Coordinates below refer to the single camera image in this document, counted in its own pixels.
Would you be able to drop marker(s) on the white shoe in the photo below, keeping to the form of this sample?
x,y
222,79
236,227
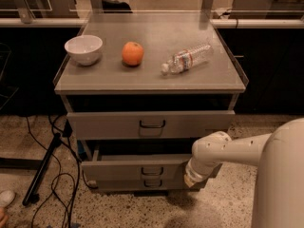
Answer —
x,y
6,198

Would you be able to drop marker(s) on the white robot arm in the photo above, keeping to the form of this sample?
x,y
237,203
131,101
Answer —
x,y
279,159

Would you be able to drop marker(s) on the grey bottom drawer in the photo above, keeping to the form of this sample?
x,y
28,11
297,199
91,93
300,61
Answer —
x,y
146,185

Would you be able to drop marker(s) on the white counter ledge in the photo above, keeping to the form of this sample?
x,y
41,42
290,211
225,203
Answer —
x,y
217,23

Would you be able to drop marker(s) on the black floor stand bar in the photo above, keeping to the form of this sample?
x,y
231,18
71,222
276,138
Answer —
x,y
31,196

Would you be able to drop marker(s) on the white ceramic bowl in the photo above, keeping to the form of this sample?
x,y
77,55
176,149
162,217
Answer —
x,y
84,49

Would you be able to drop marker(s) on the grey drawer cabinet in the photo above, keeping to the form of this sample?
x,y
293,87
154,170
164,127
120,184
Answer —
x,y
111,85

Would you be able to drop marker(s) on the orange fruit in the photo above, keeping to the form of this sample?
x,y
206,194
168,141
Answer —
x,y
132,53

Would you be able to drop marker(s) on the yellowish foam-covered gripper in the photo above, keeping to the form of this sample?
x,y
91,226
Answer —
x,y
192,176

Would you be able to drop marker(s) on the clear plastic water bottle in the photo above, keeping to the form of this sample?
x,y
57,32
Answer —
x,y
186,59

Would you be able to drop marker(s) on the grey drawer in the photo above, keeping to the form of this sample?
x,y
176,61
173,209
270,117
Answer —
x,y
137,162
146,185
148,124

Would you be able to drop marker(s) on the grey top drawer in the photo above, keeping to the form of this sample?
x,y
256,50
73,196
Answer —
x,y
148,124

